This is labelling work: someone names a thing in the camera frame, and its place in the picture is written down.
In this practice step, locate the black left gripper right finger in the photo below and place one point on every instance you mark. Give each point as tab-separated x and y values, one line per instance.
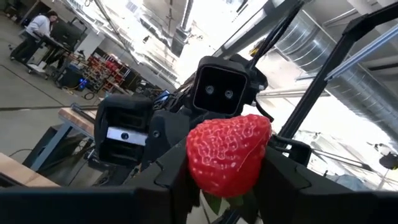
280	189

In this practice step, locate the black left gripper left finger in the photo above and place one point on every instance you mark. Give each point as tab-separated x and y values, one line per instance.
168	186

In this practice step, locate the red strawberry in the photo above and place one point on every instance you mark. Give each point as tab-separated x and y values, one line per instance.
227	155

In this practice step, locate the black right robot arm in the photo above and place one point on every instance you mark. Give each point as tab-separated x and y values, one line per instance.
217	77

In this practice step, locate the red parts shelf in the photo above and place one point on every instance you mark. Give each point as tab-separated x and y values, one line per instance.
109	70

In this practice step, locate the wooden background table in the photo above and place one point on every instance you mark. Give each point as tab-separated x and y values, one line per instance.
77	119

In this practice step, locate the person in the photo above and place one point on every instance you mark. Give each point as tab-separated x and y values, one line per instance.
38	26

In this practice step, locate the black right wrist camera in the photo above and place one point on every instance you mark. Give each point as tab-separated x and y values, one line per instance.
124	112

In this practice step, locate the black rig upright post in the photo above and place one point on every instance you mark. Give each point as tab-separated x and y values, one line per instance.
314	84

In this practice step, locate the silver ventilation duct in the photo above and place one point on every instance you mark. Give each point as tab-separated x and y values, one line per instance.
357	99

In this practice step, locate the silver overhead rail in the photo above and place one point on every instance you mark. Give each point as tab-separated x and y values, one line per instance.
360	54

